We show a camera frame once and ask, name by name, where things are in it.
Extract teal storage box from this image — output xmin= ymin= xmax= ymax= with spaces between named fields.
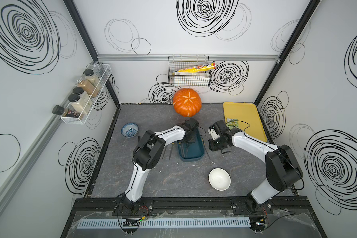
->
xmin=178 ymin=130 xmax=205 ymax=162

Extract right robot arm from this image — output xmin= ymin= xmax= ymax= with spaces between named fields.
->
xmin=208 ymin=120 xmax=303 ymax=213

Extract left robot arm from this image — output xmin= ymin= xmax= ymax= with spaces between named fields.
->
xmin=122 ymin=118 xmax=199 ymax=213

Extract green snack packet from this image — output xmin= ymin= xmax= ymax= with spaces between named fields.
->
xmin=226 ymin=118 xmax=239 ymax=129

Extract yellow tray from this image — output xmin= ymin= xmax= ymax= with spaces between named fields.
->
xmin=223 ymin=102 xmax=267 ymax=142

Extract orange pumpkin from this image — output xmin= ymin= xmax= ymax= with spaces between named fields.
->
xmin=173 ymin=88 xmax=202 ymax=117

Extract blue white patterned bowl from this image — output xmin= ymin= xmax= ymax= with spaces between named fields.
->
xmin=121 ymin=123 xmax=139 ymax=138

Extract yellow tube package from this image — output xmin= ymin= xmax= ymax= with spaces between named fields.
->
xmin=175 ymin=62 xmax=216 ymax=73

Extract spice jar brown powder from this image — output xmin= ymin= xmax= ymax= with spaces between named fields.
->
xmin=76 ymin=78 xmax=99 ymax=98

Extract spice jar cream powder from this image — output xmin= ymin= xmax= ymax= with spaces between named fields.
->
xmin=68 ymin=93 xmax=89 ymax=115

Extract spice jar green herbs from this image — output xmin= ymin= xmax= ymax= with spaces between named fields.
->
xmin=83 ymin=69 xmax=100 ymax=87

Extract spice jar white powder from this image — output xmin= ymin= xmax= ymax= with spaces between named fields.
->
xmin=72 ymin=87 xmax=92 ymax=107

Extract dark pepper grinder jar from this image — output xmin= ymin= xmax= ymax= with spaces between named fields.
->
xmin=52 ymin=105 xmax=80 ymax=118

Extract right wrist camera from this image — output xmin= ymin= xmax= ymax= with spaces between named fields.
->
xmin=208 ymin=129 xmax=220 ymax=140

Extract black wire basket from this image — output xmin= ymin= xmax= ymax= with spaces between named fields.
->
xmin=168 ymin=55 xmax=210 ymax=87

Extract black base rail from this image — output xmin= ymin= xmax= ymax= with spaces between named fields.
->
xmin=70 ymin=196 xmax=311 ymax=217

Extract grey slotted cable duct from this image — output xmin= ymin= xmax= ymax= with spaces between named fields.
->
xmin=76 ymin=217 xmax=251 ymax=229

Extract clear wall shelf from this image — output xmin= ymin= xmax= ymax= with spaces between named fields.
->
xmin=60 ymin=63 xmax=112 ymax=127

